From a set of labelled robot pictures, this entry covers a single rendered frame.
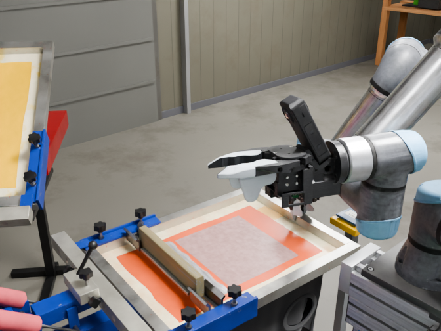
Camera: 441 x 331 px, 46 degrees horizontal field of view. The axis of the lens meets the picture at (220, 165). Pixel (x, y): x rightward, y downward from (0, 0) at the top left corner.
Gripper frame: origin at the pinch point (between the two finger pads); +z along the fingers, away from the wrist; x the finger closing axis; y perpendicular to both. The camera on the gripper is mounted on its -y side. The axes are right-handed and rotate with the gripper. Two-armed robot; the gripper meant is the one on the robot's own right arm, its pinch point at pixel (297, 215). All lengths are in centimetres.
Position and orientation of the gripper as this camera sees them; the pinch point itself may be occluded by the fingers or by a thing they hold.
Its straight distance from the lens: 203.7
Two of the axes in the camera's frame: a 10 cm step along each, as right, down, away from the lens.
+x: 8.0, -2.6, 5.4
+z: 0.0, 9.0, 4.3
